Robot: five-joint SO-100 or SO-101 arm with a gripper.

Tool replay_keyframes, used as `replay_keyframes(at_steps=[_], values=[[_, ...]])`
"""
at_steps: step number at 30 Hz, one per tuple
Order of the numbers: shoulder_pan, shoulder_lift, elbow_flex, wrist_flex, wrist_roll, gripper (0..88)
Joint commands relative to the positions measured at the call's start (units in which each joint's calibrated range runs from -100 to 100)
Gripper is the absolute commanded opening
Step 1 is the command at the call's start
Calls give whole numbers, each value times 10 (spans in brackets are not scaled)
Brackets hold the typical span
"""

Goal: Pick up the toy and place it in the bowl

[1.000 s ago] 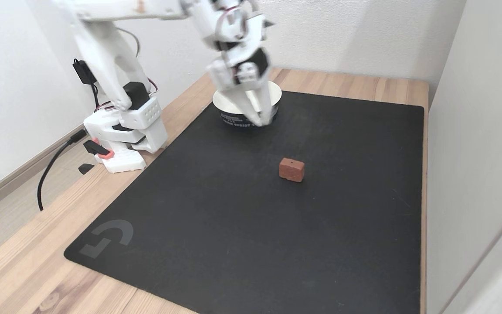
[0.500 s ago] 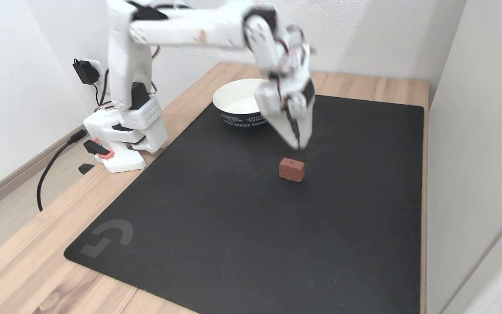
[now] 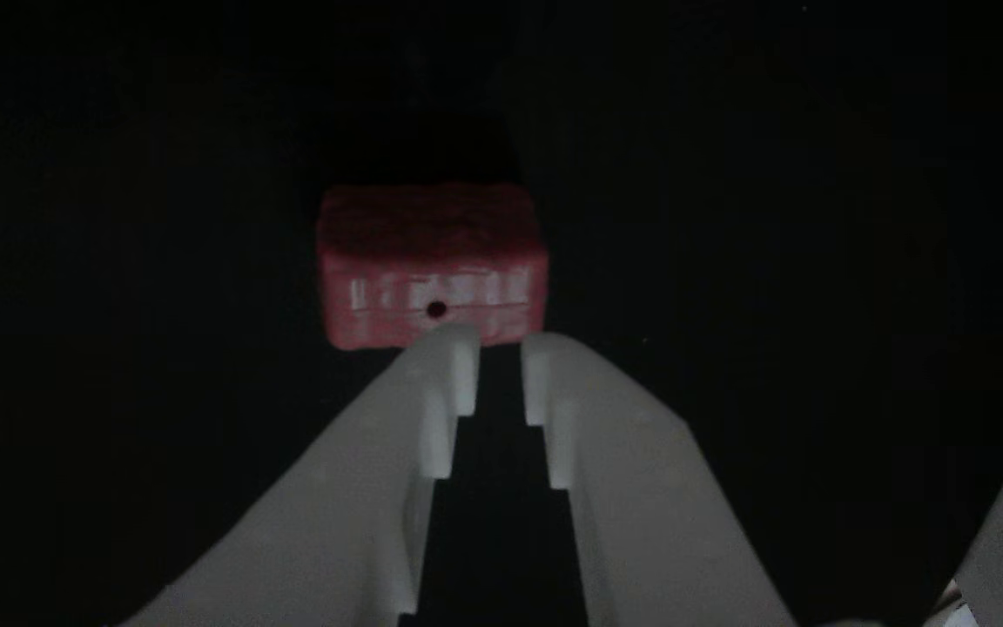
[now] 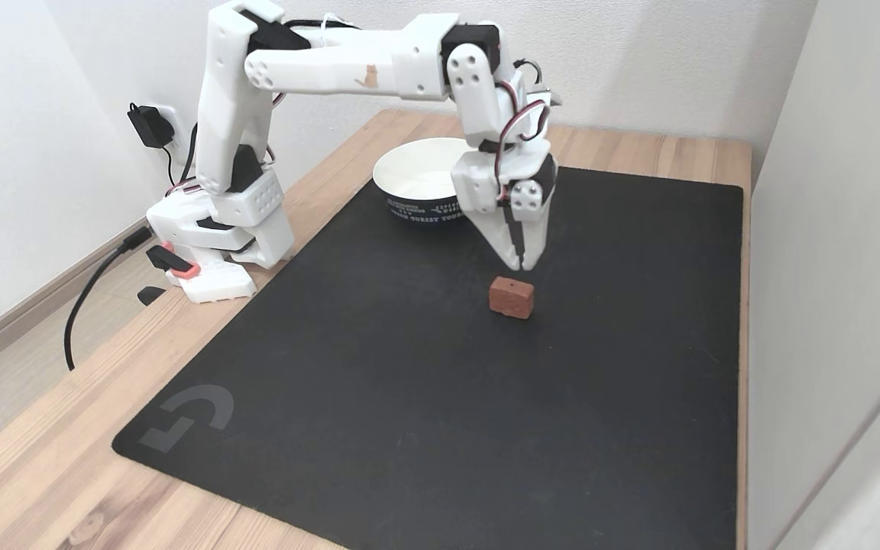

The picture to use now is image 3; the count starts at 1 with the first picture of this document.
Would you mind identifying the red brick toy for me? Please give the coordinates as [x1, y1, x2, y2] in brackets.
[316, 183, 549, 352]

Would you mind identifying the black desk mat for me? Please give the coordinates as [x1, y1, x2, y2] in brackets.
[0, 0, 1003, 627]

